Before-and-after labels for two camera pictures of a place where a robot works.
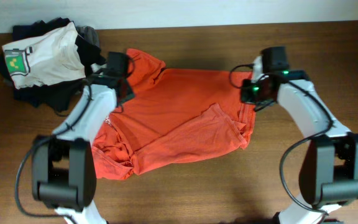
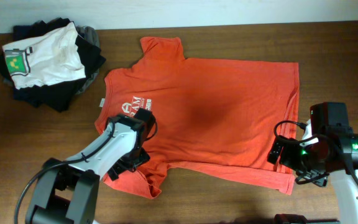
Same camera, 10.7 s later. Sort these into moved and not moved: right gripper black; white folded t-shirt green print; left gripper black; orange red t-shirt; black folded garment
Moved: right gripper black; orange red t-shirt; left gripper black
Not moved: black folded garment; white folded t-shirt green print
